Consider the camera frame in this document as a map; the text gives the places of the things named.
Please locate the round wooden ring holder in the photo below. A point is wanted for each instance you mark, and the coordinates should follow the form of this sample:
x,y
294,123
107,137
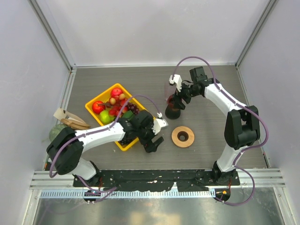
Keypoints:
x,y
183,137

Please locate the dark red grape bunch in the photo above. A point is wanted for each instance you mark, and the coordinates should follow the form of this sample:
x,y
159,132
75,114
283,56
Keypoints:
x,y
126,141

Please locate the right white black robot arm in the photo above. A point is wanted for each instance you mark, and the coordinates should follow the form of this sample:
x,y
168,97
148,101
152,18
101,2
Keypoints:
x,y
242,127

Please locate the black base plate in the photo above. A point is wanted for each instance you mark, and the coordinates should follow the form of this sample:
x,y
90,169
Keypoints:
x,y
152,179

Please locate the clear pink cone dripper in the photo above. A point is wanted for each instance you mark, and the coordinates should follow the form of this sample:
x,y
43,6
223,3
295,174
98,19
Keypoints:
x,y
169,90

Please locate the purple grape bunch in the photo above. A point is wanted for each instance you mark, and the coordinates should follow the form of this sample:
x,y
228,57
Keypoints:
x,y
133,107

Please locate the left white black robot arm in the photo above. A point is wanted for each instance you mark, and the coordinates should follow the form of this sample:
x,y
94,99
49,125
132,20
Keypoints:
x,y
66,149

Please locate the red apple top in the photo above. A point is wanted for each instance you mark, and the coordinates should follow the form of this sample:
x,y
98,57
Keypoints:
x,y
116,92

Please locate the green apple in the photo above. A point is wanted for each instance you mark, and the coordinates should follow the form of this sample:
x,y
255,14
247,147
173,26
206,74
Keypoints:
x,y
105,117

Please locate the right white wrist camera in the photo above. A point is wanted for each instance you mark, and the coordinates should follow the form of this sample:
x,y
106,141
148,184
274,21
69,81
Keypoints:
x,y
176,80

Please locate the yellow plastic tray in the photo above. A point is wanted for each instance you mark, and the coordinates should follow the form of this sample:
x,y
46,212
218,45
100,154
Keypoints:
x,y
105,97

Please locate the green melon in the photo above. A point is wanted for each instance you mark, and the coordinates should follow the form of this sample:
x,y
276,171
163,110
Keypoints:
x,y
55,131

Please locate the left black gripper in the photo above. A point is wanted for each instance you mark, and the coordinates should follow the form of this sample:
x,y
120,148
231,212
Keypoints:
x,y
148,145

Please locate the red apple left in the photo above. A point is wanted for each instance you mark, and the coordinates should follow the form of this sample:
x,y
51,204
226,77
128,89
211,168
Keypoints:
x,y
98,107

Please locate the aluminium front rail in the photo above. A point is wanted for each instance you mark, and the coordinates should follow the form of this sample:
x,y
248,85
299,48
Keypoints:
x,y
62,186

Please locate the red cherry bunch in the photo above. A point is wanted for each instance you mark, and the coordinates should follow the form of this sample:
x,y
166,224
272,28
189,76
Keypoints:
x,y
115,104

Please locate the red apple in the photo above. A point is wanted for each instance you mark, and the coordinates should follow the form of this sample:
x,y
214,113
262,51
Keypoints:
x,y
116,92
98,107

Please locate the dark red glass carafe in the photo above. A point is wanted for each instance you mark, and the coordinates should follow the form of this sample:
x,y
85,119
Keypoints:
x,y
170,112

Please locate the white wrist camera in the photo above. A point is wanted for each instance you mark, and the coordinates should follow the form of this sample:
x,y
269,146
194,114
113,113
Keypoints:
x,y
159,123
176,80

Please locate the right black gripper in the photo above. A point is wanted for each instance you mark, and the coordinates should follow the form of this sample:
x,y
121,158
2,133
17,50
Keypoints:
x,y
176,99

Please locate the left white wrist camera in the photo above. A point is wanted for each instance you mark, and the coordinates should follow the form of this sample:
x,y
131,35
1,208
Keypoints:
x,y
159,123

